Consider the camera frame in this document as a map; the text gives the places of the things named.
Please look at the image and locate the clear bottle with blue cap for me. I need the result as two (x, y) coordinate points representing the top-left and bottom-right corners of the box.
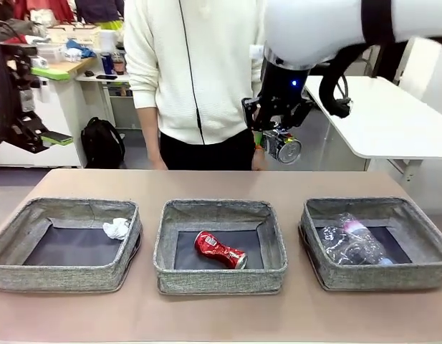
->
(340, 218), (394, 265)

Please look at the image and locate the person in white sweater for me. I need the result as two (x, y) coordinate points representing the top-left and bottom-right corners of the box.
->
(122, 0), (270, 171)

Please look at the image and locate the thin black cord on sweater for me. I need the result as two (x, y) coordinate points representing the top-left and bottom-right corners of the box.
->
(178, 0), (206, 145)

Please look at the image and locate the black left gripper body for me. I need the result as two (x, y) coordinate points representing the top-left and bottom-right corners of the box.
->
(5, 70), (42, 116)

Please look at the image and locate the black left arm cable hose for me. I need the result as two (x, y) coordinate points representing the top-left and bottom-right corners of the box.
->
(0, 21), (21, 151)

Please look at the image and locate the white plastic mesh basket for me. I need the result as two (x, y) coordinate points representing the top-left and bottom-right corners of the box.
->
(36, 44), (66, 65)

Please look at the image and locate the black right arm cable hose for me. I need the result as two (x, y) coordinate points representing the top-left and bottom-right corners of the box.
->
(319, 0), (393, 120)

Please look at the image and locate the white crate with wooden rim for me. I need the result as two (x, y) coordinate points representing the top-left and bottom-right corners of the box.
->
(47, 24), (102, 49)

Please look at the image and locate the white tissue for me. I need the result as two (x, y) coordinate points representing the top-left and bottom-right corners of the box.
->
(102, 217), (130, 240)

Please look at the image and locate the blue Pepsi can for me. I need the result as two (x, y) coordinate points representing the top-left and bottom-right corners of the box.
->
(261, 128), (302, 166)

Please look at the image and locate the light wooden table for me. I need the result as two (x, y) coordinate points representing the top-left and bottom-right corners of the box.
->
(44, 56), (97, 77)

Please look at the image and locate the crushed red soda can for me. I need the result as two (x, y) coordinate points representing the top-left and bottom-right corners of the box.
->
(193, 230), (248, 269)

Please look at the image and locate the clear plastic container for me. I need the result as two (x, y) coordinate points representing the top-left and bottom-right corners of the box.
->
(315, 211), (386, 266)

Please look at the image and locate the person's right forearm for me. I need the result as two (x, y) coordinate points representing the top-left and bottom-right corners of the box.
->
(136, 107), (160, 158)

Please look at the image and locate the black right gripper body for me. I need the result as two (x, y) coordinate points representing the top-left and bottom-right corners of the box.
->
(258, 59), (312, 127)

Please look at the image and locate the blue cloth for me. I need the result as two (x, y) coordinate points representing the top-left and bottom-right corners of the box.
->
(65, 38), (97, 59)

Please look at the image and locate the person's left hand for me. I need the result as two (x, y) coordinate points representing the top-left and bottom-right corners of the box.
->
(251, 150), (270, 171)

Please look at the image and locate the dark blue bottle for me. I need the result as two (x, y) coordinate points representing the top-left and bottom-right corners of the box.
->
(100, 52), (114, 75)

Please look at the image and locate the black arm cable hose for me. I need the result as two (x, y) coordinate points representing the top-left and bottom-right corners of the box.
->
(0, 21), (21, 151)
(319, 0), (393, 120)

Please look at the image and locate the white table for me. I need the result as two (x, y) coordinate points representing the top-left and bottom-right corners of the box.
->
(304, 75), (442, 180)

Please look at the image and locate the person's right hand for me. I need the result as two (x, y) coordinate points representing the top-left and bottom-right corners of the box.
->
(148, 153), (169, 171)

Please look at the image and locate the black backpack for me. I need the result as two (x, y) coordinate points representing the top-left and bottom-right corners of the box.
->
(80, 117), (126, 169)

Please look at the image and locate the grey fabric basket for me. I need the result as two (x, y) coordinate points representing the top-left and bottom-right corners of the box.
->
(152, 199), (289, 295)
(298, 196), (442, 291)
(0, 196), (143, 293)

